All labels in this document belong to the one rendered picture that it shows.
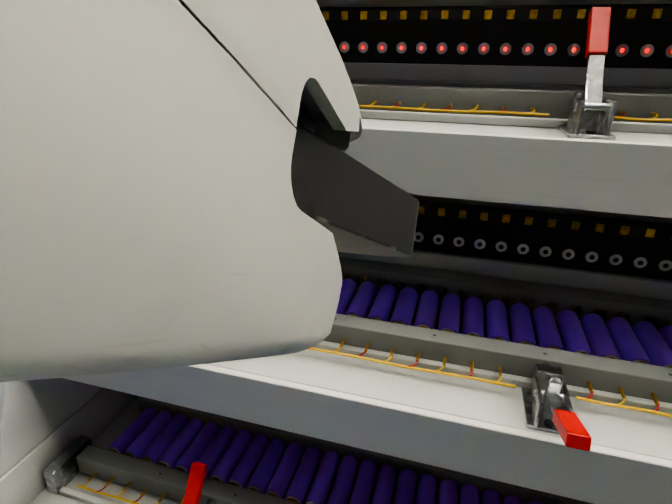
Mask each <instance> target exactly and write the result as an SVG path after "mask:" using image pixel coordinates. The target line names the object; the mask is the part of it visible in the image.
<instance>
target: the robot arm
mask: <svg viewBox="0 0 672 504"><path fill-rule="evenodd" d="M361 134H362V118H361V113H360V109H359V105H358V102H357V99H356V96H355V93H354V90H353V87H352V84H351V82H350V79H349V76H348V74H347V71H346V68H345V65H344V63H343V60H342V58H341V56H340V53H339V51H338V49H337V47H336V44H335V42H334V40H333V38H332V35H331V33H330V31H329V29H328V26H327V24H326V22H325V20H324V17H323V15H322V13H321V11H320V8H319V6H318V4H317V2H316V0H0V382H12V381H24V380H37V379H50V378H62V377H75V376H87V375H98V374H109V373H120V372H130V371H141V370H151V369H161V368H170V367H179V366H189V365H198V364H207V363H216V362H226V361H234V360H243V359H252V358H261V357H269V356H277V355H285V354H292V353H298V352H301V351H304V350H307V349H309V348H311V347H313V346H315V345H317V344H318V343H320V342H321V341H322V340H324V339H325V338H326V337H327V336H328V335H329V334H330V333H331V329H332V326H333V322H334V318H335V314H336V310H337V307H338V303H339V298H340V293H341V288H342V272H341V265H340V261H339V256H338V252H337V251H340V252H343V253H353V254H365V255H377V256H389V257H403V258H405V257H411V256H412V253H413V246H414V239H415V232H416V224H417V217H418V210H419V200H418V199H416V198H415V197H413V196H412V195H410V194H409V193H407V192H405V191H404V190H402V189H401V188H399V187H398V186H396V185H394V184H393V183H391V182H390V181H388V180H387V179H385V178H384V177H382V176H380V175H379V174H377V173H376V172H374V171H373V170H371V169H369V168H368V167H366V166H365V165H363V164H362V163H360V162H359V161H357V160H355V159H354V158H352V157H351V156H349V155H348V154H346V153H345V152H343V151H341V150H346V149H347V148H348V147H349V142H351V141H354V140H357V139H358V138H359V137H360V136H361Z"/></svg>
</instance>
